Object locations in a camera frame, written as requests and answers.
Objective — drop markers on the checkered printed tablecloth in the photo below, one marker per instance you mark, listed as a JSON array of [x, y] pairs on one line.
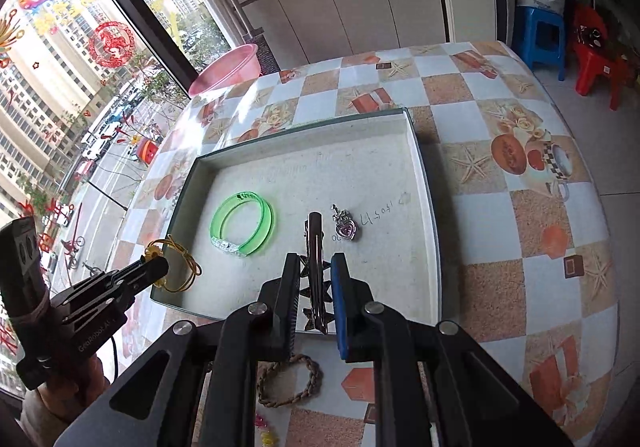
[[500, 227]]

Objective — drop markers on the blue plastic stool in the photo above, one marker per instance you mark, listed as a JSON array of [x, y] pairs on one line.
[[540, 17]]

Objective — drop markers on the pink plastic basin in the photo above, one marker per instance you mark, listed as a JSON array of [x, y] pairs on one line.
[[225, 72]]

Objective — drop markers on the person's left hand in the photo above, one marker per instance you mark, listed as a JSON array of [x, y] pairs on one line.
[[92, 377]]

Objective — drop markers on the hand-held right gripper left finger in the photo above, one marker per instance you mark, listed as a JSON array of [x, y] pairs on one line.
[[291, 297]]

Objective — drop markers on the shallow white tray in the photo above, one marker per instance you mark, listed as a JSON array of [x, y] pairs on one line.
[[325, 177]]

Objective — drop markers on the silver heart pendant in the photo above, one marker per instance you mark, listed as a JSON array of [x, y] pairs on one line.
[[346, 229]]

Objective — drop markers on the dark star hair clip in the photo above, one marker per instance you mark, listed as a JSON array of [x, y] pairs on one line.
[[315, 237]]

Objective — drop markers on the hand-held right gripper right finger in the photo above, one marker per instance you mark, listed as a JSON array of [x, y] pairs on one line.
[[340, 307]]

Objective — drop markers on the red plastic stool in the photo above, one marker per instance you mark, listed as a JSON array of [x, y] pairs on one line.
[[595, 62]]

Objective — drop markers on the green translucent bangle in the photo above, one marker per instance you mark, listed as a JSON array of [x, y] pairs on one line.
[[216, 222]]

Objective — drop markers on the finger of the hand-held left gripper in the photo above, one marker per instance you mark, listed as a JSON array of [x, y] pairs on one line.
[[147, 269]]

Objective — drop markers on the red horse window decal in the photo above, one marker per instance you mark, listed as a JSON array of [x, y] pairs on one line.
[[111, 44]]

